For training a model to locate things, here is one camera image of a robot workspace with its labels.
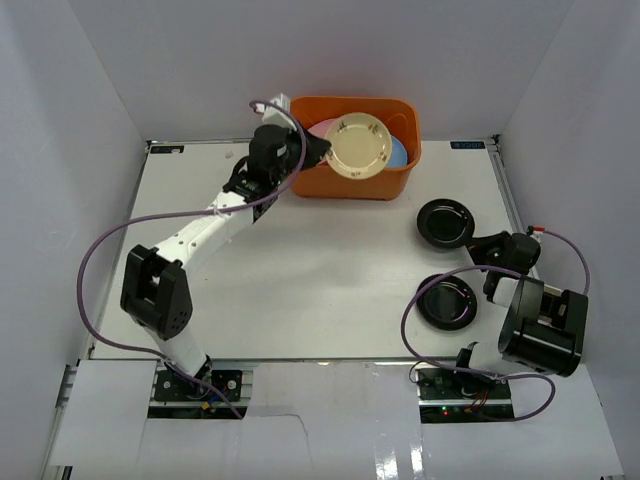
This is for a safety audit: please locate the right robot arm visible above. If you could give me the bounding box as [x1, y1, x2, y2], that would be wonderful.
[451, 226, 591, 399]

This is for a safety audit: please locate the glossy black plate front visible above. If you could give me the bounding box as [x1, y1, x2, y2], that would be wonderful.
[416, 276, 478, 331]

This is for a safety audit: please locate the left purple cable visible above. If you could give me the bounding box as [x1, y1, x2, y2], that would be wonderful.
[75, 99, 307, 419]

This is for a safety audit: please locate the small beige patterned plate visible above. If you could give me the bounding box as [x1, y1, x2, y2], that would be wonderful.
[326, 112, 393, 180]

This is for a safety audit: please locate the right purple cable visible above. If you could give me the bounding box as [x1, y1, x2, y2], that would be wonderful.
[401, 229, 592, 425]

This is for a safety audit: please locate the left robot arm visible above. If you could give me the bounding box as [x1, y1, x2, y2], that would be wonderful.
[120, 124, 331, 399]

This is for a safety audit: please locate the pink plastic plate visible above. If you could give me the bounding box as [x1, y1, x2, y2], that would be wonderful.
[308, 118, 335, 139]

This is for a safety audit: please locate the blue plastic plate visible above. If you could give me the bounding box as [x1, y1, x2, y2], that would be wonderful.
[386, 136, 408, 169]

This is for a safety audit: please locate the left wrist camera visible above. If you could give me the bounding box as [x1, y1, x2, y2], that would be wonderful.
[256, 93, 295, 130]

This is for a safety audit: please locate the purple cable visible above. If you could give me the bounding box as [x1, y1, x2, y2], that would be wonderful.
[401, 229, 592, 425]
[75, 99, 307, 419]

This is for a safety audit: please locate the orange plastic bin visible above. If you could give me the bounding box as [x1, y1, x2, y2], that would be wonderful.
[290, 96, 421, 201]

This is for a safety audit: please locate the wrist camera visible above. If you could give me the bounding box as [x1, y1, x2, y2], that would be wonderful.
[256, 93, 295, 130]
[526, 225, 545, 244]

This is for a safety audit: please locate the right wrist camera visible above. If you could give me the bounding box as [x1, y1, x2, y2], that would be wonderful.
[526, 225, 545, 244]

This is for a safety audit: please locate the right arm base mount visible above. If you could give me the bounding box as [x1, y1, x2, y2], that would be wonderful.
[409, 366, 515, 425]

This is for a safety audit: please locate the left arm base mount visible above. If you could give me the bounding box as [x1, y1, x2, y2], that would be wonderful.
[147, 369, 248, 420]

